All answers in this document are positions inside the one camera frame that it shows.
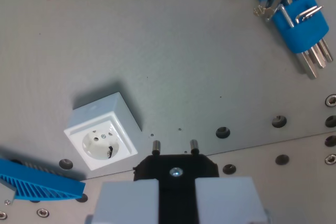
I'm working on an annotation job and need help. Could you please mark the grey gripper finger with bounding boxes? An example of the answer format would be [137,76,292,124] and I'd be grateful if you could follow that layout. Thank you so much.
[86,179,160,224]
[195,176,271,224]

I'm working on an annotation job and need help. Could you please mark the black two-pin plug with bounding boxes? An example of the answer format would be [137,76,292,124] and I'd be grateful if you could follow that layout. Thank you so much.
[133,139,220,224]

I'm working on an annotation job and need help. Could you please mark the white socket box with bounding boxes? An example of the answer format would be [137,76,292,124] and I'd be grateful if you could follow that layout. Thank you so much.
[63,92,143,172]

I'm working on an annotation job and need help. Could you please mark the dark recessed screw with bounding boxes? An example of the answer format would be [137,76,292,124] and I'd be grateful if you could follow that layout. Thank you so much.
[324,135,336,148]
[324,114,336,129]
[222,164,237,175]
[58,158,74,169]

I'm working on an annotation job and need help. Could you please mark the blue ribbed plastic part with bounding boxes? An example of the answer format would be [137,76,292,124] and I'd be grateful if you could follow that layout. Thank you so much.
[0,157,87,201]

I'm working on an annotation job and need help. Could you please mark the short silver hex key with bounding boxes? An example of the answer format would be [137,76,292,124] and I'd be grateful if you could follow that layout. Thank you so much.
[318,38,334,61]

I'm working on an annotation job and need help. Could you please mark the blue hex key holder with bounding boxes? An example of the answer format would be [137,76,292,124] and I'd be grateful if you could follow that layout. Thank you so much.
[245,0,330,55]

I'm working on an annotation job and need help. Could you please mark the medium silver hex key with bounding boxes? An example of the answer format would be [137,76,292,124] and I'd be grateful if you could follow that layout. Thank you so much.
[253,0,328,69]

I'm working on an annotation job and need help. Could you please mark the large silver hex key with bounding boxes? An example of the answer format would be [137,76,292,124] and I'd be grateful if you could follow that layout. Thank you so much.
[264,0,320,80]

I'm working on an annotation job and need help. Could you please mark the thin silver hex key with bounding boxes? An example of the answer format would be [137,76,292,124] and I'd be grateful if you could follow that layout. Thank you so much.
[295,5,325,25]

